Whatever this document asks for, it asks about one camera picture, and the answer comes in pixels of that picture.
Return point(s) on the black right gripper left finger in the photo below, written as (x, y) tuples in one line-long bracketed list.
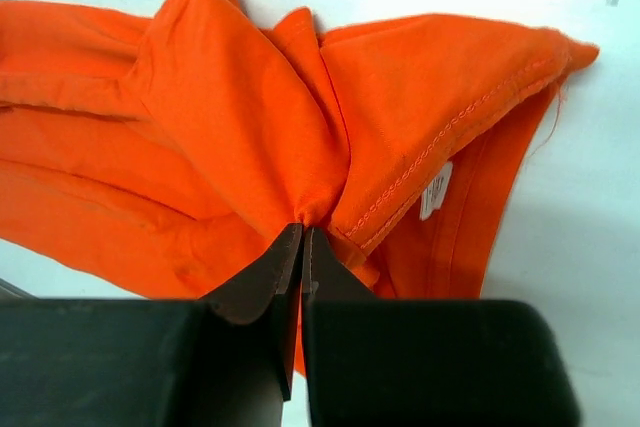
[(225, 359)]

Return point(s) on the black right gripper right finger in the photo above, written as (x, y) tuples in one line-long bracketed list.
[(375, 362)]

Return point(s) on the orange t shirt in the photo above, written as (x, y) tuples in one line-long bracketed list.
[(164, 154)]

